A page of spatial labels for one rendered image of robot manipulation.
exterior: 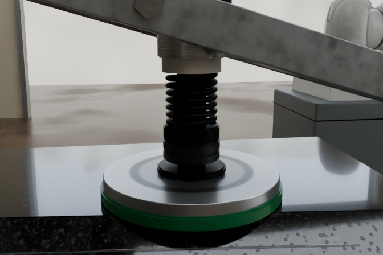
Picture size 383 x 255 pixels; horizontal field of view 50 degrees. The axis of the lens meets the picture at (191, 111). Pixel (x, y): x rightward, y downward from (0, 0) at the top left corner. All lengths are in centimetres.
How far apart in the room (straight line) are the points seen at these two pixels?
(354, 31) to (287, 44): 111
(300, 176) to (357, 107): 89
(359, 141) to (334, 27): 41
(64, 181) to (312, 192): 32
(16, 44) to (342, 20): 448
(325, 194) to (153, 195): 21
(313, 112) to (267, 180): 94
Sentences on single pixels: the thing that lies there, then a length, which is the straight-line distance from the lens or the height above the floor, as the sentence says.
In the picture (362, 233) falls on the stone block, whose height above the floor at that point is 80.
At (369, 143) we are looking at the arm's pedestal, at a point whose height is 66.
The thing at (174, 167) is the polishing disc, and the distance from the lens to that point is 50.
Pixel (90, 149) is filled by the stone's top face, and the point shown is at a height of 82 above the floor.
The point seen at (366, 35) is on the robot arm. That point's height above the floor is 101.
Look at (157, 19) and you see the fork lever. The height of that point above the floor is 103.
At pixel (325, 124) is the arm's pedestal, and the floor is 73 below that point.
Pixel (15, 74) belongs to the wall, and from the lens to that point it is 553.
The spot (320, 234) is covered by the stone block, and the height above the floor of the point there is 80.
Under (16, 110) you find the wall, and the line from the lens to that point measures 559.
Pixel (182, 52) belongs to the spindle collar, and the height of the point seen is 99.
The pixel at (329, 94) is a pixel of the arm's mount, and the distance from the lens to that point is 143.
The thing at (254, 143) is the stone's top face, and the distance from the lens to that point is 75.
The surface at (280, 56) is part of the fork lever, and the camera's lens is 45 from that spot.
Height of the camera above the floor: 101
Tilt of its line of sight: 10 degrees down
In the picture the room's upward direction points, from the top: straight up
